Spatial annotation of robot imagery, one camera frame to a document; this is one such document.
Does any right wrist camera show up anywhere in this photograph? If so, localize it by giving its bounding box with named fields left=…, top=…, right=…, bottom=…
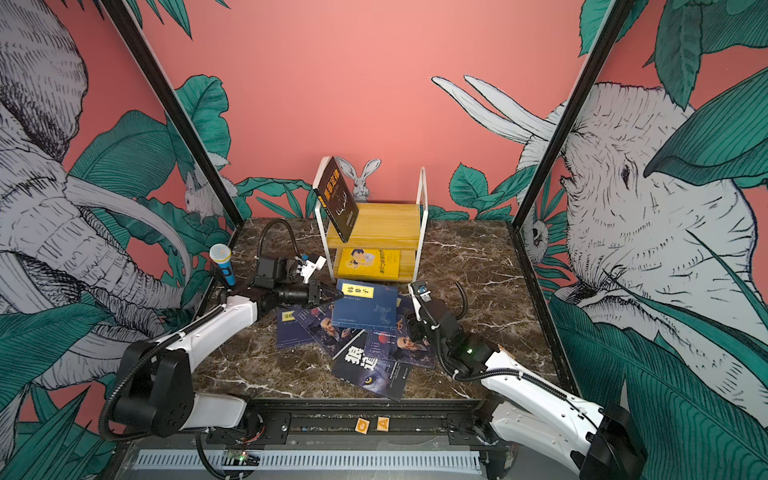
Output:
left=412, top=281, right=431, bottom=302

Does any orange tag A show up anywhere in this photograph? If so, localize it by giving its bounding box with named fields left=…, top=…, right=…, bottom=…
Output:
left=376, top=417, right=390, bottom=432

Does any blue teal microphone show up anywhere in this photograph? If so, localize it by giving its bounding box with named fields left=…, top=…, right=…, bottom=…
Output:
left=209, top=243, right=237, bottom=287

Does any blue book yellow label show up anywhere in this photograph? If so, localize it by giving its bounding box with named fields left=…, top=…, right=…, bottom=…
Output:
left=276, top=308, right=314, bottom=350
left=332, top=279, right=398, bottom=333

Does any yellow cover book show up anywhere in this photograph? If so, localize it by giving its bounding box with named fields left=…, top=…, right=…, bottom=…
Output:
left=337, top=248, right=400, bottom=281

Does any white metal wooden shelf rack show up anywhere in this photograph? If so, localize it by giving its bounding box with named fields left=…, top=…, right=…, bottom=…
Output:
left=313, top=156, right=429, bottom=283

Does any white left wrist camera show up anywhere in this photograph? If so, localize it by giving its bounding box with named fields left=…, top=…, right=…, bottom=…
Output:
left=298, top=254, right=327, bottom=284

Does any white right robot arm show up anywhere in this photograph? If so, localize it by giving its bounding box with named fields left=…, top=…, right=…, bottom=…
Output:
left=408, top=281, right=648, bottom=479

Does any black frame post right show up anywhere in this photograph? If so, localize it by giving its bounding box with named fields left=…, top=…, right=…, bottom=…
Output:
left=511, top=0, right=634, bottom=232

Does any black frame post left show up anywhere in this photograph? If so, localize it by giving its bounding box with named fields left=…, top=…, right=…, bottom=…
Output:
left=100, top=0, right=244, bottom=228

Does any dark wolf cover book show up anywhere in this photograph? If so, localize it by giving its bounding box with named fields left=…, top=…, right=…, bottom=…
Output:
left=332, top=344, right=411, bottom=401

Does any white slotted cable duct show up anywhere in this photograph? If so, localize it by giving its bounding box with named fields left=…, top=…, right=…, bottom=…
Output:
left=131, top=449, right=483, bottom=475

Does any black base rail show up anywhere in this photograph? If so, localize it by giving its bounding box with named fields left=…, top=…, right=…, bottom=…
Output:
left=217, top=398, right=508, bottom=446

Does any orange tag G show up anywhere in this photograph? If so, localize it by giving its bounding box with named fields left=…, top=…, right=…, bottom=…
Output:
left=355, top=418, right=370, bottom=434

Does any dark brown book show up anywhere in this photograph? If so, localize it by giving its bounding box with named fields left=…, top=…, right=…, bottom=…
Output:
left=313, top=156, right=359, bottom=243

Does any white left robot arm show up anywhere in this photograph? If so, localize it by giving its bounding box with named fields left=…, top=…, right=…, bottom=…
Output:
left=98, top=279, right=344, bottom=442

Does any black frame post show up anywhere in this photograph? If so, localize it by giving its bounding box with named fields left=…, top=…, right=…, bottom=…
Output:
left=511, top=0, right=634, bottom=232
left=100, top=0, right=244, bottom=228

